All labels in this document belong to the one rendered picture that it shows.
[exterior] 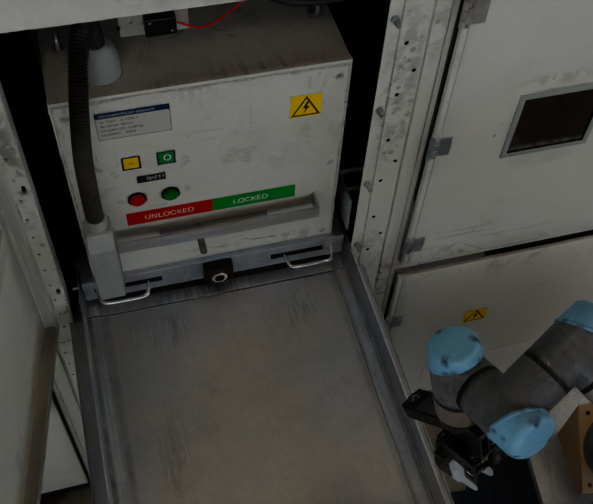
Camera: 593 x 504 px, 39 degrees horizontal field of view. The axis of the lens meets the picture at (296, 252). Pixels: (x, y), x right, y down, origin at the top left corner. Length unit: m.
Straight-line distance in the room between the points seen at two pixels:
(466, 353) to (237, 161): 0.59
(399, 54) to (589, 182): 0.63
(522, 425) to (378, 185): 0.66
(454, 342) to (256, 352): 0.61
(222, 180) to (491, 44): 0.52
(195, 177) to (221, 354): 0.37
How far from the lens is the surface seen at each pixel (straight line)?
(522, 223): 1.88
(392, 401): 1.66
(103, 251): 1.47
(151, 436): 1.62
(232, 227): 1.60
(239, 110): 1.43
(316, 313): 1.74
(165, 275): 1.73
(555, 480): 1.78
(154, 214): 1.59
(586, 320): 1.15
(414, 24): 1.36
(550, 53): 1.50
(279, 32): 1.46
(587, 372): 1.15
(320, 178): 1.61
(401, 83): 1.43
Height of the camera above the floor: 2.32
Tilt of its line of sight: 54 degrees down
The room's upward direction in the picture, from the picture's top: 4 degrees clockwise
